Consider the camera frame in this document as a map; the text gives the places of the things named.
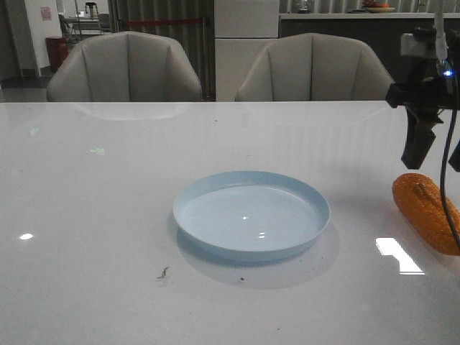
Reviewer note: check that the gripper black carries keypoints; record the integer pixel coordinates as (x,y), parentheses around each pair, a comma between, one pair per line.
(430,86)

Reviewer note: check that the orange plastic corn cob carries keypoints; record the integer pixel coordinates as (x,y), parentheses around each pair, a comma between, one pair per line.
(419,199)

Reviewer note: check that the light blue round plate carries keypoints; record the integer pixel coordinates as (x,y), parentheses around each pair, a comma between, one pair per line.
(251,216)

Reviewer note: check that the grey counter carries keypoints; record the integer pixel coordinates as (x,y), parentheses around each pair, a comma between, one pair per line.
(381,32)

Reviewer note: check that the right beige upholstered chair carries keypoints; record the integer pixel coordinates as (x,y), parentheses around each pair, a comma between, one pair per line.
(315,67)

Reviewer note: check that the beige upholstered chair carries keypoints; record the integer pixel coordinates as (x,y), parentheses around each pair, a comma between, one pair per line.
(126,67)
(315,67)

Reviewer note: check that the fruit bowl on counter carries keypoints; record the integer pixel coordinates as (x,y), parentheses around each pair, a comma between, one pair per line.
(376,7)

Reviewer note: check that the white cabinet block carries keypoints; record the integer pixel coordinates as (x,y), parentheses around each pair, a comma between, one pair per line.
(240,28)

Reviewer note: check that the red barrier belt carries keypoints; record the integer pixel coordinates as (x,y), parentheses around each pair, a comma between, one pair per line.
(164,22)

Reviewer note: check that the left beige upholstered chair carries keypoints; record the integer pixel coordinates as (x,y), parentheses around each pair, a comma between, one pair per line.
(126,67)

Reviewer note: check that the red bin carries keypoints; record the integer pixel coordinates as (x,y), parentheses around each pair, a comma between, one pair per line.
(57,50)

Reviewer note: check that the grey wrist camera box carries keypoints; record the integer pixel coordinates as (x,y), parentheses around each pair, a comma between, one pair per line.
(421,43)

